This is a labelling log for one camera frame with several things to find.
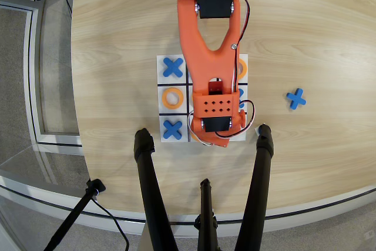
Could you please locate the thick black tripod leg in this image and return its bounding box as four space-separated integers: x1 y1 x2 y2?
133 128 180 251
233 124 274 251

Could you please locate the white framed glass panel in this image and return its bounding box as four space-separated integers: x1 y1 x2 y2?
0 0 83 148

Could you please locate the thin black tripod leg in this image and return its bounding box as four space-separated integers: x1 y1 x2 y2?
193 178 220 251

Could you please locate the slim black stand pole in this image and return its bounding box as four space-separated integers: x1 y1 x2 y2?
43 178 106 251

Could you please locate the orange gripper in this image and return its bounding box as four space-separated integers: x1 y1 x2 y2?
187 115 236 149

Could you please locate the black cable on stand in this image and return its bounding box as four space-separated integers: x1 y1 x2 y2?
90 198 130 251

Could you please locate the blue foam cross piece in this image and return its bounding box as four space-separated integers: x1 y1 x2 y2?
163 120 183 140
286 88 307 110
236 88 246 109
162 57 184 78

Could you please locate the white tic-tac-toe board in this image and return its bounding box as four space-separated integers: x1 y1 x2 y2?
156 53 249 143

